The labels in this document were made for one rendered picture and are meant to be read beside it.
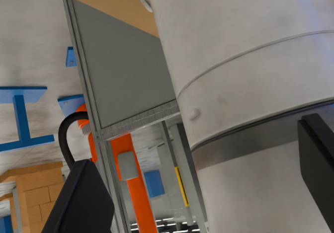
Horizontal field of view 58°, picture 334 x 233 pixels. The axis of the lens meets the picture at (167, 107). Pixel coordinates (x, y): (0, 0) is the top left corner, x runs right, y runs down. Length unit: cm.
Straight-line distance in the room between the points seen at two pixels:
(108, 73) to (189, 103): 91
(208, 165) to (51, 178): 761
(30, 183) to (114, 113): 662
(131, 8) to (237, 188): 26
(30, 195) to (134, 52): 670
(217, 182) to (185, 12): 10
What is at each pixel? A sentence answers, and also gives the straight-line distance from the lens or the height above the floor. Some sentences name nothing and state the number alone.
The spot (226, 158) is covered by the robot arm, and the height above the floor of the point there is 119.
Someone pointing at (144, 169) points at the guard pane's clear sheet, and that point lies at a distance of 99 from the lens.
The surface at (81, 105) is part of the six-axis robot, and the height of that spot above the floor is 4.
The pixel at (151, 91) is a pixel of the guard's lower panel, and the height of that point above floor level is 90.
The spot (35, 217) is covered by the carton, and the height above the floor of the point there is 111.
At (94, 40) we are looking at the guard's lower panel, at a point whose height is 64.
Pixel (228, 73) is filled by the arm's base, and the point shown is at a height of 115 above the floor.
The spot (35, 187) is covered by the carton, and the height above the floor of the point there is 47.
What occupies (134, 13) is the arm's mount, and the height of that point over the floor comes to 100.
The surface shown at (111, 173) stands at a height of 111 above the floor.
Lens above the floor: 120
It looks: 14 degrees down
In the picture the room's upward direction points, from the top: 164 degrees clockwise
